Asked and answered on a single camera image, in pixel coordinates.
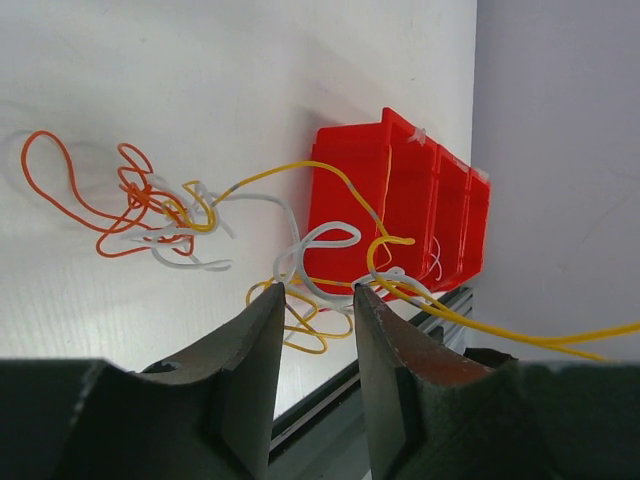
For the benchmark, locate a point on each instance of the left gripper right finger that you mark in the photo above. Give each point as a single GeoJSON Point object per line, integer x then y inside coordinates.
{"type": "Point", "coordinates": [526, 420]}

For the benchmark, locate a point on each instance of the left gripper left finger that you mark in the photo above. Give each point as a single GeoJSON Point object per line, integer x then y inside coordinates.
{"type": "Point", "coordinates": [204, 412]}

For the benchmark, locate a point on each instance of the red three-compartment bin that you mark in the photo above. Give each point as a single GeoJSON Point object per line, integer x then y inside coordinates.
{"type": "Point", "coordinates": [417, 188]}

